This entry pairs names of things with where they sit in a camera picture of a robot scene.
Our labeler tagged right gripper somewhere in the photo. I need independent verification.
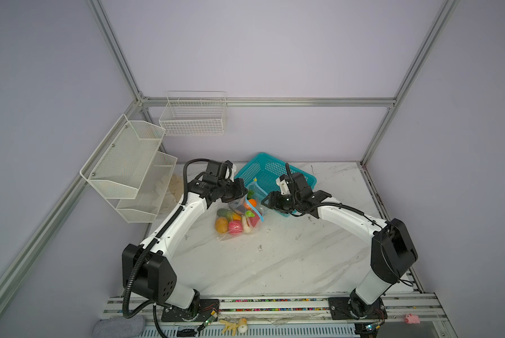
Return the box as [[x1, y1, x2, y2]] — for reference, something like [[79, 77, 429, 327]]
[[260, 192, 300, 212]]

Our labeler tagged clear zip top bag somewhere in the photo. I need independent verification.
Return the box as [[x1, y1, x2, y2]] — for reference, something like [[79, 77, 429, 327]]
[[214, 177, 268, 241]]

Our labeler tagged pink toy fruit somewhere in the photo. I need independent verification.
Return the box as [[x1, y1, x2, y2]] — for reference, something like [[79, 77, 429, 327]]
[[228, 221, 243, 236]]

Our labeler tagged yellow toy mango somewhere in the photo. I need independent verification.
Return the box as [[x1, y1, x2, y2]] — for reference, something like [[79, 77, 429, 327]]
[[214, 217, 229, 235]]

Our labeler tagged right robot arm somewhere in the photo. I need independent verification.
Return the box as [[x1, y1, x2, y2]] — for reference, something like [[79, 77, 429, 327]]
[[262, 173, 419, 319]]

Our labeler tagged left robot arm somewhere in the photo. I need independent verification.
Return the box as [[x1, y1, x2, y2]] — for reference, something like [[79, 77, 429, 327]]
[[122, 159, 248, 320]]

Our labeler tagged white mesh lower shelf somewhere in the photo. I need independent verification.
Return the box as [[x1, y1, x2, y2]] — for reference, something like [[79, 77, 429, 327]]
[[115, 151, 178, 224]]

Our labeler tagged white mesh shelf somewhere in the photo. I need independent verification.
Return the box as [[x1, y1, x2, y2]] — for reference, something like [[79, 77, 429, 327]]
[[115, 151, 178, 224], [79, 115, 165, 199]]

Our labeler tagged white mesh upper shelf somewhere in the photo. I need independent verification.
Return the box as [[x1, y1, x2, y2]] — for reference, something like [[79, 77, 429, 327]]
[[79, 115, 165, 199]]

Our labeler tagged wooden toy figure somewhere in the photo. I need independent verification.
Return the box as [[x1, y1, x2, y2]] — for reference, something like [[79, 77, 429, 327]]
[[219, 318, 248, 337]]

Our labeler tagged grey cloth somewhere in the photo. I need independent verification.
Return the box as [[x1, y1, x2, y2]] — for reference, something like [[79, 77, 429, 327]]
[[92, 316, 146, 338]]

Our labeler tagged pink toy pig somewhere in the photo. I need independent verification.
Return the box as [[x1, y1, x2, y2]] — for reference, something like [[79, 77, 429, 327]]
[[405, 313, 421, 325]]

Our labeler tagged white wire basket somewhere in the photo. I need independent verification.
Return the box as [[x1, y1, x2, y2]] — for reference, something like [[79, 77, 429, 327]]
[[159, 91, 227, 137]]

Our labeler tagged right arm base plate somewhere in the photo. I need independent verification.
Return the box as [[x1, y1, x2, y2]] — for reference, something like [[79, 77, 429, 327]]
[[328, 297, 388, 321]]

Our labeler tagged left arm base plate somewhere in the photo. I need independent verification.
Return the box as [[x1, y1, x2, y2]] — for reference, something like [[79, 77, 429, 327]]
[[158, 299, 220, 323]]

